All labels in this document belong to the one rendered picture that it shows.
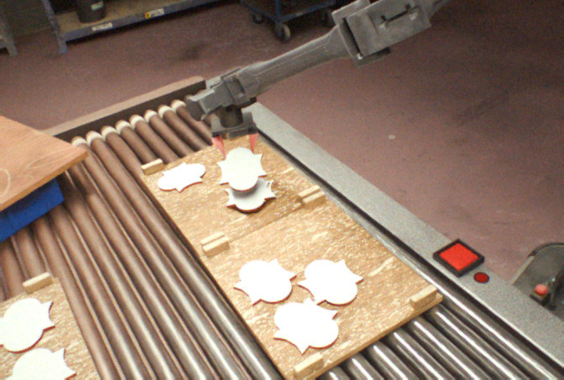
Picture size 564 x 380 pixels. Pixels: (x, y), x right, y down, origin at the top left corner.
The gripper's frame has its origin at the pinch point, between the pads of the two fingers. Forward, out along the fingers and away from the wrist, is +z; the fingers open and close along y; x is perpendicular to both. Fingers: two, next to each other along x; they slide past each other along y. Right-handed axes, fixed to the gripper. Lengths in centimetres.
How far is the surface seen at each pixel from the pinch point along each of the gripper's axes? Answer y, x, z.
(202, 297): -13.1, -34.1, 12.8
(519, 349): 44, -63, 13
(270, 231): 4.0, -19.7, 10.7
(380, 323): 21, -52, 11
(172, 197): -19.4, 1.2, 10.4
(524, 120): 159, 143, 105
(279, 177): 9.3, 1.2, 10.7
